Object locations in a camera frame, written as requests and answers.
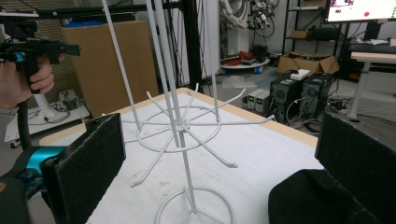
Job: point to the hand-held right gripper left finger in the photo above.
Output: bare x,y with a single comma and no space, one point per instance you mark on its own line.
84,168

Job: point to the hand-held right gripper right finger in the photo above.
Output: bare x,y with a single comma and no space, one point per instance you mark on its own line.
358,161

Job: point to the black cloth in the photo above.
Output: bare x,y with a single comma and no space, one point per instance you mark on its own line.
308,199

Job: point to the brown cardboard panel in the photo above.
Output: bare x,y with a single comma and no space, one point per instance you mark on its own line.
106,62

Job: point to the black computer tower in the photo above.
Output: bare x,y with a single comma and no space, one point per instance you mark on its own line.
316,93
285,96

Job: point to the white table cover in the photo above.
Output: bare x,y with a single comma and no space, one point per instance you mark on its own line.
264,155

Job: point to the small white box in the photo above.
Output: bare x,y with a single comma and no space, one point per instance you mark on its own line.
299,74

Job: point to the white desk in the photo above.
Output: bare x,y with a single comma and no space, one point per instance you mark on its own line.
373,57

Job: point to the open cardboard box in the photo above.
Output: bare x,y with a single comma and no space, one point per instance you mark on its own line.
306,63

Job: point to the white power supply unit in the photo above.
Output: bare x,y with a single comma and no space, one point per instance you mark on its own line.
257,100

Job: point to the black shelf rack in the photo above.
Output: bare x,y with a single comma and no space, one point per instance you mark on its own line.
299,34

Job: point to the white round platform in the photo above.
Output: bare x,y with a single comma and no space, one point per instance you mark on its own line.
246,66

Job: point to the computer monitor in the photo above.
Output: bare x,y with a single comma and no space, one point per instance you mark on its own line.
361,11

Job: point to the white wheeled base plate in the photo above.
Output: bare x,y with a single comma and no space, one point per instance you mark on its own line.
46,119

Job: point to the black metal frame post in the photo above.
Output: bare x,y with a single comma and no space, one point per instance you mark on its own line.
191,43

